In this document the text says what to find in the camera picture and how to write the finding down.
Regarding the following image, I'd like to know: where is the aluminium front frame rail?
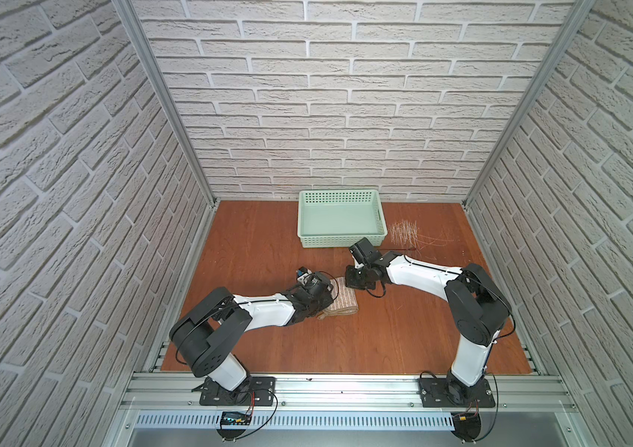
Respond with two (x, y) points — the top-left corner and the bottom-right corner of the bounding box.
(119, 372), (578, 413)

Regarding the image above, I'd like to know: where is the left black controller board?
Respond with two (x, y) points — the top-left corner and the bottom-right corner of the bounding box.
(219, 411), (253, 428)

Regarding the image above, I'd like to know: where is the black controller board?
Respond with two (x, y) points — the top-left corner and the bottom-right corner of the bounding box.
(452, 413), (482, 443)
(219, 411), (253, 428)

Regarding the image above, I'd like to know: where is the right black controller board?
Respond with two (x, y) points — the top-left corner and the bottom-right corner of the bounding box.
(452, 413), (482, 443)

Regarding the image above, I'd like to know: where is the white slotted cable duct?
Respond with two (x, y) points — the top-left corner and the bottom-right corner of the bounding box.
(134, 411), (454, 431)

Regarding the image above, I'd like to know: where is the aluminium left base rail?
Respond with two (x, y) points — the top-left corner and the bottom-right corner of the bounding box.
(140, 199), (221, 373)

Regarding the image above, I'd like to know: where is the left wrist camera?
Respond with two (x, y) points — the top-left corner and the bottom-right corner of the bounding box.
(296, 267), (314, 284)

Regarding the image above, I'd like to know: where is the aluminium corner post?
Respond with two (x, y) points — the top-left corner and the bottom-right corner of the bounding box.
(462, 0), (596, 212)
(113, 0), (219, 209)

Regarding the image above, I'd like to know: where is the mint green perforated plastic basket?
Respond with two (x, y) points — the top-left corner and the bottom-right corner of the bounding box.
(297, 189), (388, 249)

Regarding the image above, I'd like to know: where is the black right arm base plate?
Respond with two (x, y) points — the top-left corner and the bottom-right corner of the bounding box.
(418, 375), (496, 409)

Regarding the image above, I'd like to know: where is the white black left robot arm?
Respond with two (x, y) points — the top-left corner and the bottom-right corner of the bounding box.
(169, 268), (336, 391)

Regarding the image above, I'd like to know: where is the aluminium corner post right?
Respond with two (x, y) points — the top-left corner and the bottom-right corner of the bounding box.
(462, 0), (596, 212)

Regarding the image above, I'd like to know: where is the pink striped square dishcloth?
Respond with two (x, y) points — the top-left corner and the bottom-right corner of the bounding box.
(317, 277), (359, 320)

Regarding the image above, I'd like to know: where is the aluminium corner post left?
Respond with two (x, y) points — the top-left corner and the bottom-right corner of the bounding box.
(113, 0), (219, 209)

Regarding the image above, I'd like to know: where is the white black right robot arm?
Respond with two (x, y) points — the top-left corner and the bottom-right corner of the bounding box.
(345, 238), (512, 387)

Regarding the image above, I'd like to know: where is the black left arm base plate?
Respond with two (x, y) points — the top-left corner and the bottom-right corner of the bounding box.
(198, 375), (276, 407)

